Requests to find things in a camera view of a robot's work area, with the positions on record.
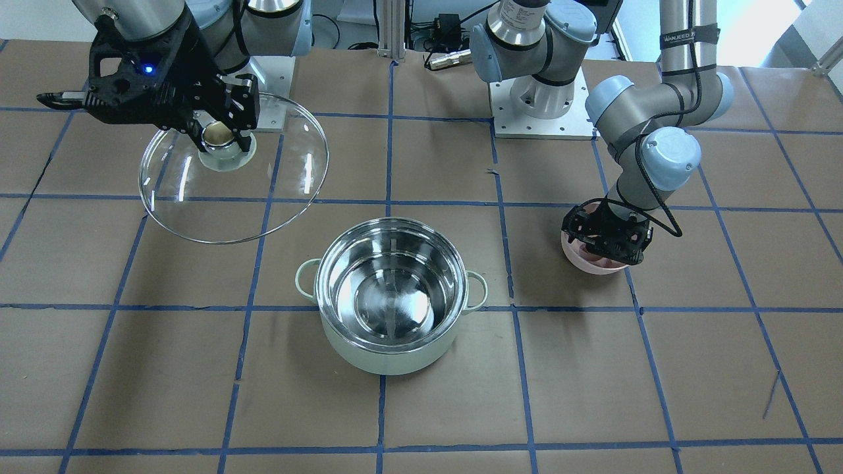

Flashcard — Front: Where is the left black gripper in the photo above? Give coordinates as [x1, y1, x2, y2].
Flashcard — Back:
[568, 204, 653, 266]

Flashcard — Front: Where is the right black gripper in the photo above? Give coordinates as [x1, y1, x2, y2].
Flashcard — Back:
[84, 5, 259, 153]

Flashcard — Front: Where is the glass pot lid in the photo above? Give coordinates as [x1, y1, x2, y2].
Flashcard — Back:
[138, 93, 329, 245]

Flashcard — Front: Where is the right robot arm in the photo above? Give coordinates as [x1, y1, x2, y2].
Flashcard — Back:
[39, 1, 312, 152]

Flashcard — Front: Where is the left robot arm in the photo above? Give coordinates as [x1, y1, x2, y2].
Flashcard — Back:
[469, 1, 734, 275]

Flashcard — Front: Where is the pale green electric pot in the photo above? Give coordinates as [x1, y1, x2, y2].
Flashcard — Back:
[295, 217, 489, 375]

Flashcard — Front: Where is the pink bowl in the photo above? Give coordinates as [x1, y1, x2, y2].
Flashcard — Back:
[560, 202, 629, 275]

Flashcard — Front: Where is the black power adapter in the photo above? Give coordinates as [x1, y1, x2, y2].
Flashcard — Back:
[433, 13, 462, 36]

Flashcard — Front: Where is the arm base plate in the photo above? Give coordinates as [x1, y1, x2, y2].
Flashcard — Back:
[489, 69, 598, 140]
[244, 56, 297, 132]

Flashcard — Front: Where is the aluminium frame post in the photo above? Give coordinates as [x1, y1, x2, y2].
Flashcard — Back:
[373, 1, 409, 64]

